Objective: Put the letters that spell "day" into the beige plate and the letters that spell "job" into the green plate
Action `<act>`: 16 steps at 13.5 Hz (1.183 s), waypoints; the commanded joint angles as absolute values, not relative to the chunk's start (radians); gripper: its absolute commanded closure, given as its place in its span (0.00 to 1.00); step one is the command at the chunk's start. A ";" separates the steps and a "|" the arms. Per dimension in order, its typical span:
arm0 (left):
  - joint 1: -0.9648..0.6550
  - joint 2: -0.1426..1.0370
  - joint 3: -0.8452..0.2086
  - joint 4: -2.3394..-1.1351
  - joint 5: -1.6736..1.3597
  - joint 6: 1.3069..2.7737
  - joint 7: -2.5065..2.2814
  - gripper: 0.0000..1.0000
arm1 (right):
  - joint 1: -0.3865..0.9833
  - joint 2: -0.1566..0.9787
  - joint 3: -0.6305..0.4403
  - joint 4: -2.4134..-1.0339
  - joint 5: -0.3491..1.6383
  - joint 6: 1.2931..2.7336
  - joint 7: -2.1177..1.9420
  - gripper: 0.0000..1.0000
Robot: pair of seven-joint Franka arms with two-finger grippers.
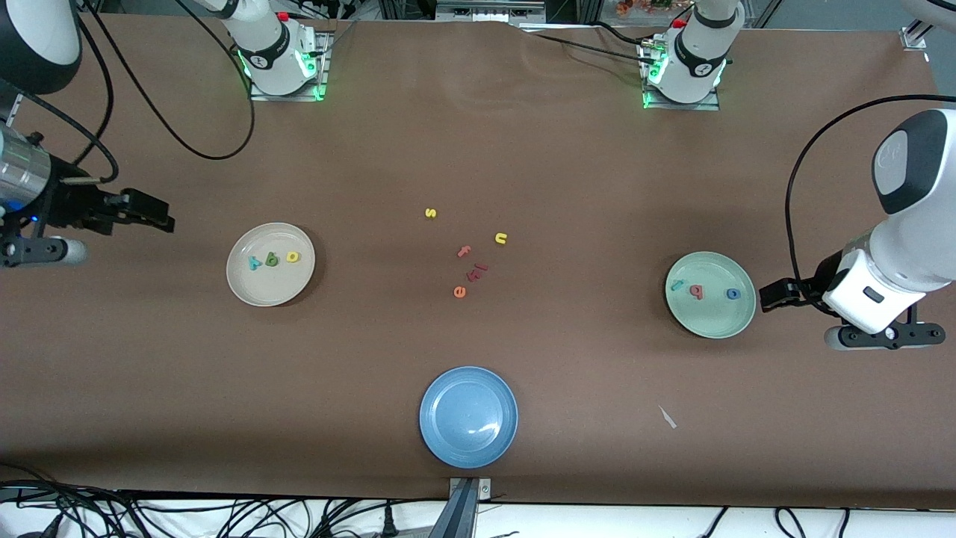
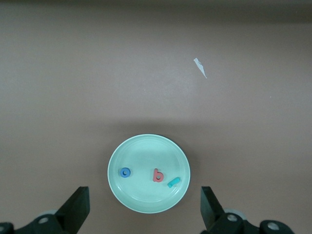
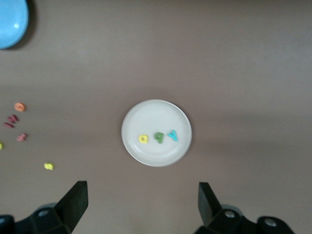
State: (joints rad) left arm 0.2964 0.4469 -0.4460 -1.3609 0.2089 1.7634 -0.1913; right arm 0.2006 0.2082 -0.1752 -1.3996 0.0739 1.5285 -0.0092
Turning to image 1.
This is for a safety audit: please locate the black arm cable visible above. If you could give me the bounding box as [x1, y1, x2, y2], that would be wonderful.
[784, 94, 956, 307]
[11, 0, 256, 184]

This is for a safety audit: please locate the aluminium frame structure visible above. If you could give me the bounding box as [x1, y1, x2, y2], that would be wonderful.
[377, 0, 598, 23]

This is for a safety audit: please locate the blue plate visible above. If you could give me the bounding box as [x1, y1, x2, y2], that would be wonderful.
[419, 365, 519, 470]

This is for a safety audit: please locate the aluminium corner extrusion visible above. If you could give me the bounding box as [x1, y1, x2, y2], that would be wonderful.
[900, 11, 934, 52]

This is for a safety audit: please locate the brown table cover mat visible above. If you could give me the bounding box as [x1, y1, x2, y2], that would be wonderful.
[0, 13, 956, 510]

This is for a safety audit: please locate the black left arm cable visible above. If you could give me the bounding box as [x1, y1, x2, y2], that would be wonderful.
[784, 94, 956, 307]

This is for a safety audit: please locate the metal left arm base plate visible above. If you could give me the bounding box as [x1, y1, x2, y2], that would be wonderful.
[641, 37, 721, 111]

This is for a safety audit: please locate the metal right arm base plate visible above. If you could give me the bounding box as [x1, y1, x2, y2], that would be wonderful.
[249, 30, 331, 102]

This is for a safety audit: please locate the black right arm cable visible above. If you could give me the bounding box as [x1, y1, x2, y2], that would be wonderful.
[11, 0, 256, 184]

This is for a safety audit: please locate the green plate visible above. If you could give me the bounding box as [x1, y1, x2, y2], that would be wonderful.
[665, 251, 757, 340]

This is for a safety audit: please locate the grey metal camera mount bracket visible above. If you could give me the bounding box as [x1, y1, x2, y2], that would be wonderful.
[447, 477, 494, 538]

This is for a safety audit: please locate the black cable across mat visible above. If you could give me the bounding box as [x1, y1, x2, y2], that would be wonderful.
[532, 31, 649, 61]

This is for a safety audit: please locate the beige brown plate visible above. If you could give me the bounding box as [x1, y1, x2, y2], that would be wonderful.
[226, 222, 317, 308]

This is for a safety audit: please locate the black cable bundle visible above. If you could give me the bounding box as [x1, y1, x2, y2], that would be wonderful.
[0, 463, 449, 538]

